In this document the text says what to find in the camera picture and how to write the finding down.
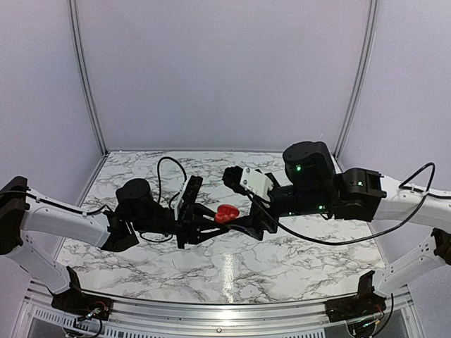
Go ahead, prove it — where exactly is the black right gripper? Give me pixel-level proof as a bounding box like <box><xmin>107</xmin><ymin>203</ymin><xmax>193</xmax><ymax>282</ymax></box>
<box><xmin>224</xmin><ymin>174</ymin><xmax>333</xmax><ymax>240</ymax></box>

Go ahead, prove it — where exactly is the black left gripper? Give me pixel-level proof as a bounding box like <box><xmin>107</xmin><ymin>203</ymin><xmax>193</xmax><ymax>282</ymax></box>
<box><xmin>131</xmin><ymin>203</ymin><xmax>229</xmax><ymax>249</ymax></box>

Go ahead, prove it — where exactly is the red bottle cap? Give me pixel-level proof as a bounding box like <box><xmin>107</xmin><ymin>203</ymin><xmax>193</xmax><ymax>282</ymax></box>
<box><xmin>214</xmin><ymin>204</ymin><xmax>240</xmax><ymax>225</ymax></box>

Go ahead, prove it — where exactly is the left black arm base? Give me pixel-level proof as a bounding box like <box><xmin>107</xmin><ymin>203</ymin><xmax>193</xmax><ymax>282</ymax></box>
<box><xmin>50</xmin><ymin>266</ymin><xmax>113</xmax><ymax>320</ymax></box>

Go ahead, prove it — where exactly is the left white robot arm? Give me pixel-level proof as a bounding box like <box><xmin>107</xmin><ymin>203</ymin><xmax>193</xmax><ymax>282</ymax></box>
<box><xmin>1</xmin><ymin>176</ymin><xmax>230</xmax><ymax>313</ymax></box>

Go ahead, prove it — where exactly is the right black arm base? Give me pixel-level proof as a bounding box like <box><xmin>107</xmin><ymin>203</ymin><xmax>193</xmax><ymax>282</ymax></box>
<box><xmin>325</xmin><ymin>270</ymin><xmax>386</xmax><ymax>323</ymax></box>

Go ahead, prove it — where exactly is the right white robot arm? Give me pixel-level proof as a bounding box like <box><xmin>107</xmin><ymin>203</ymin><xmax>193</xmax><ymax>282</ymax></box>
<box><xmin>223</xmin><ymin>141</ymin><xmax>450</xmax><ymax>315</ymax></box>

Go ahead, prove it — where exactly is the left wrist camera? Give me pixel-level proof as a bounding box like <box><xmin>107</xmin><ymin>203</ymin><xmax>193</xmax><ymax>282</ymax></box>
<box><xmin>174</xmin><ymin>175</ymin><xmax>203</xmax><ymax>220</ymax></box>

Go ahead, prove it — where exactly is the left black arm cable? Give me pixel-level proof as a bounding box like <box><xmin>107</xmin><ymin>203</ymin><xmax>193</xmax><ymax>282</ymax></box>
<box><xmin>0</xmin><ymin>156</ymin><xmax>188</xmax><ymax>244</ymax></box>

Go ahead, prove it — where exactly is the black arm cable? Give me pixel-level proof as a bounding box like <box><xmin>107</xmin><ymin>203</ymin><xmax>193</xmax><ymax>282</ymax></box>
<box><xmin>0</xmin><ymin>156</ymin><xmax>188</xmax><ymax>244</ymax></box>
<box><xmin>246</xmin><ymin>161</ymin><xmax>451</xmax><ymax>246</ymax></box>

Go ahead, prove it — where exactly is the front aluminium rail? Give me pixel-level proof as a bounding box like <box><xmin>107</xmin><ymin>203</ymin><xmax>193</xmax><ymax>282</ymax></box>
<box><xmin>13</xmin><ymin>280</ymin><xmax>424</xmax><ymax>338</ymax></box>

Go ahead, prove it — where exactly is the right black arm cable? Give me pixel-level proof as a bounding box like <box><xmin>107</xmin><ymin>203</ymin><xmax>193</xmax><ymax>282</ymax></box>
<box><xmin>246</xmin><ymin>161</ymin><xmax>451</xmax><ymax>246</ymax></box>

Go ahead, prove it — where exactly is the right aluminium frame post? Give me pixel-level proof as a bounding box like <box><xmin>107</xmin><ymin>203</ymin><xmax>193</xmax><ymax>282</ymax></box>
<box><xmin>333</xmin><ymin>0</ymin><xmax>380</xmax><ymax>161</ymax></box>

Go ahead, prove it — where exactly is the aluminium frame post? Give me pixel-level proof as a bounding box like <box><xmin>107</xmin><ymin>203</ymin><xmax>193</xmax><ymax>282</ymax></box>
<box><xmin>68</xmin><ymin>0</ymin><xmax>109</xmax><ymax>156</ymax></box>
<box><xmin>333</xmin><ymin>0</ymin><xmax>380</xmax><ymax>161</ymax></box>

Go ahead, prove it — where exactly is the left aluminium frame post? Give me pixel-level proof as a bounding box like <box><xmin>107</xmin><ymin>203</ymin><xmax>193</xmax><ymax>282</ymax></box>
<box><xmin>68</xmin><ymin>0</ymin><xmax>109</xmax><ymax>156</ymax></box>

